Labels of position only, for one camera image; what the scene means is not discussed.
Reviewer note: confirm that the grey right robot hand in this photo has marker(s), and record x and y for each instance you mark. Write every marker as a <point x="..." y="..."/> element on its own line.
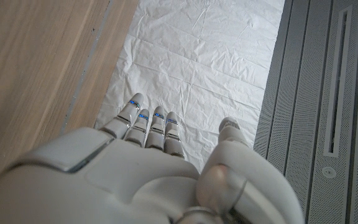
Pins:
<point x="120" y="186"/>

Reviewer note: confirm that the wooden table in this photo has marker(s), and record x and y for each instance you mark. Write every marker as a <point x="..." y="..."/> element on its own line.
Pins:
<point x="87" y="65"/>

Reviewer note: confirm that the white crumpled backdrop sheet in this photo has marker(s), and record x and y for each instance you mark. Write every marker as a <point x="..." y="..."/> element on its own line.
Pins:
<point x="197" y="56"/>

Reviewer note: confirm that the round ceiling sensor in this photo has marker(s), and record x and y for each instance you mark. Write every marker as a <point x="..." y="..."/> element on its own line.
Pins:
<point x="329" y="172"/>

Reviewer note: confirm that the long ceiling vent slot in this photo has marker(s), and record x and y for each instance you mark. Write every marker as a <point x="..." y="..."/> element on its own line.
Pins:
<point x="337" y="81"/>

